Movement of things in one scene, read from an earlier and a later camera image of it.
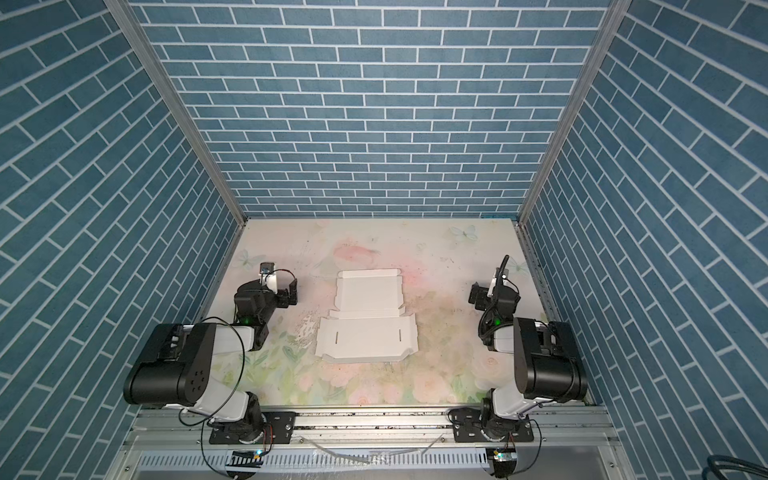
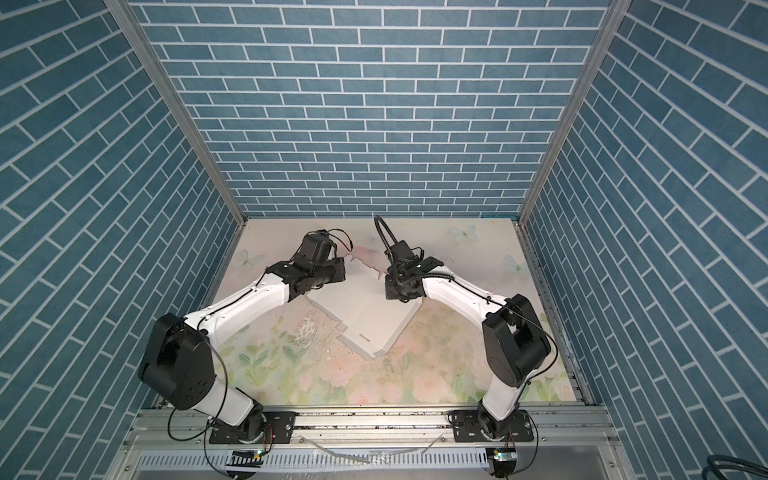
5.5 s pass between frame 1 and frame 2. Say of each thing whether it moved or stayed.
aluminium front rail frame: stayed
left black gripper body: moved
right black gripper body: moved
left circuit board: stayed
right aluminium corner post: stayed
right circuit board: stayed
